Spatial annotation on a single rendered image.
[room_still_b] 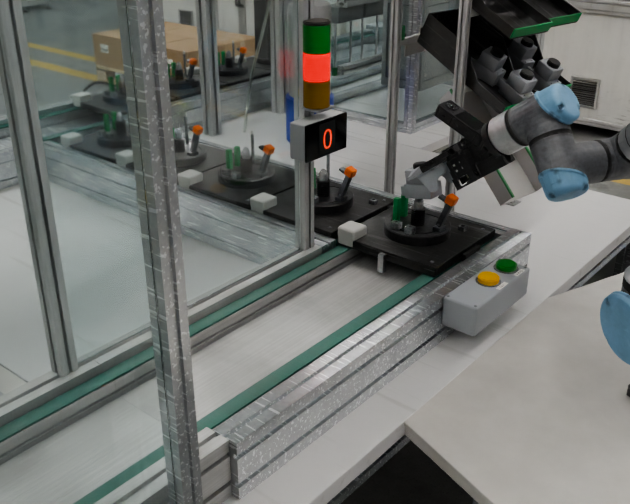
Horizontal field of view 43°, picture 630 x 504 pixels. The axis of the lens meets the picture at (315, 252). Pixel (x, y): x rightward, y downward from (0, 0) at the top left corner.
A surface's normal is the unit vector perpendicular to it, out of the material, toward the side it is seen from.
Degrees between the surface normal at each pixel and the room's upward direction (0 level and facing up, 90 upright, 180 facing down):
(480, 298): 0
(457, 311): 90
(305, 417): 90
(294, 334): 0
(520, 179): 45
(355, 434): 0
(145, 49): 90
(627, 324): 97
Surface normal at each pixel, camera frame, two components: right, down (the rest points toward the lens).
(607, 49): -0.64, 0.33
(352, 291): 0.00, -0.90
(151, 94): 0.77, 0.28
